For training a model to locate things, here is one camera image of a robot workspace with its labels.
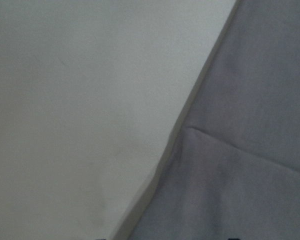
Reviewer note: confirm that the dark brown t-shirt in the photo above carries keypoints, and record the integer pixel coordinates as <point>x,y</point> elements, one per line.
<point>234,170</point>

